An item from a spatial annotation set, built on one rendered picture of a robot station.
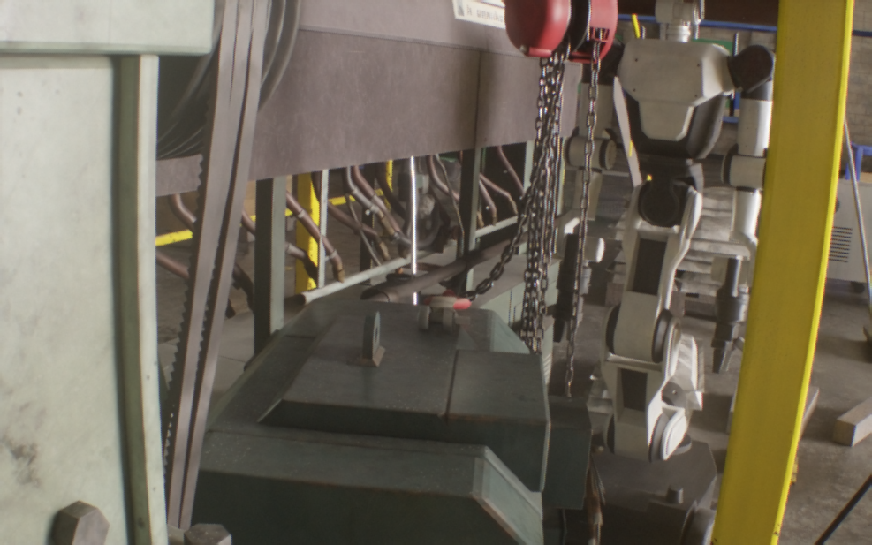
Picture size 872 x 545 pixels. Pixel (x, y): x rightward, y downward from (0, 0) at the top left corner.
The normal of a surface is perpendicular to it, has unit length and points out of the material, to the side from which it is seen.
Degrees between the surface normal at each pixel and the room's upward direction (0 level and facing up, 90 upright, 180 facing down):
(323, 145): 90
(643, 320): 66
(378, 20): 78
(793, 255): 90
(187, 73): 90
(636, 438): 106
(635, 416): 30
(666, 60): 90
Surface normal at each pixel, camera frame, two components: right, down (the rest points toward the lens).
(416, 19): 0.91, -0.07
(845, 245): -0.31, 0.18
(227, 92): 0.91, 0.18
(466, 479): 0.06, -0.97
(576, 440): -0.06, 0.21
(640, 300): -0.46, -0.02
